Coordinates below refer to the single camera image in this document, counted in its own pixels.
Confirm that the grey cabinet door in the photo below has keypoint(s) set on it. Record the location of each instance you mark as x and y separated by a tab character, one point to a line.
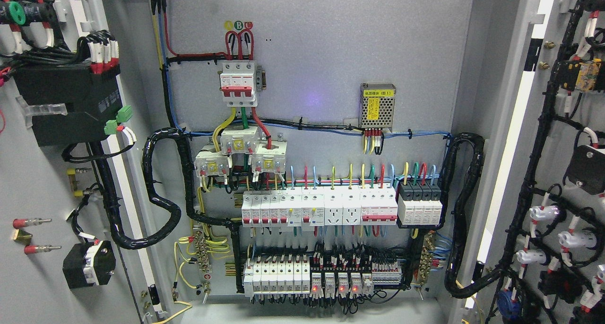
36	199
538	224

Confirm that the white current transformers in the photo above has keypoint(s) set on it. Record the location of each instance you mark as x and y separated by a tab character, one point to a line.
240	146

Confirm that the white socket breaker row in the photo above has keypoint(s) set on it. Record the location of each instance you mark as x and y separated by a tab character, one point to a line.
320	206

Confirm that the perforated metal power supply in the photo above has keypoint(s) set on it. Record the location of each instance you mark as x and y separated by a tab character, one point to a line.
377	105

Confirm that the red white main breaker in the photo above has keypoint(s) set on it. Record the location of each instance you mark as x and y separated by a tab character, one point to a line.
241	83

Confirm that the white lower breaker row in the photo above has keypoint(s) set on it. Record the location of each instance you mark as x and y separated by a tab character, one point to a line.
274	276

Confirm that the black white surge protector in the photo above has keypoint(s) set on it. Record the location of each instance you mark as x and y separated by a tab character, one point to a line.
419	206

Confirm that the relay terminal row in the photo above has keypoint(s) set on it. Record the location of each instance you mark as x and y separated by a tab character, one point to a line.
340	274

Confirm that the black digital power meter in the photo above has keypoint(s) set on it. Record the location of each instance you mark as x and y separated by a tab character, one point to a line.
68	103

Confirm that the yellow terminal post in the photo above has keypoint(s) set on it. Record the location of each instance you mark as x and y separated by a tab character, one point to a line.
72	172

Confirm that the white rotary selector switch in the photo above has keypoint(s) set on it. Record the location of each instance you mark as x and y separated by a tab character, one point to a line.
89	264

